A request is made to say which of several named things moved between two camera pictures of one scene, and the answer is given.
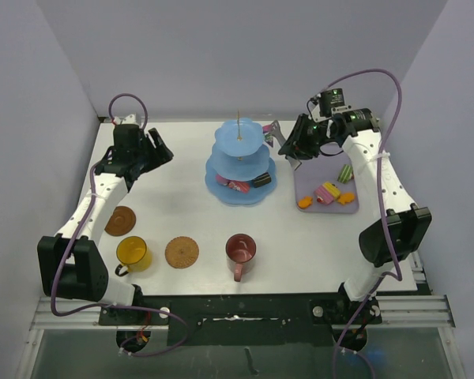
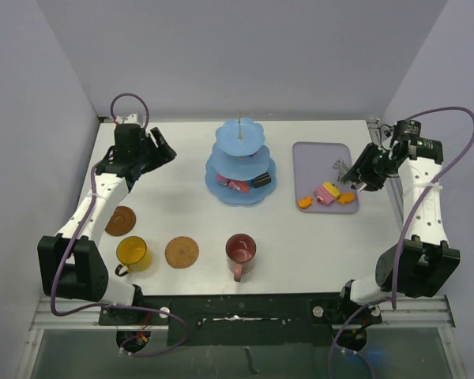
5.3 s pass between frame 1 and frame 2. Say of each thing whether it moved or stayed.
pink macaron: stayed
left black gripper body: stayed
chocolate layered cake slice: stayed
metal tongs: moved
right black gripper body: moved
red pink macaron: stayed
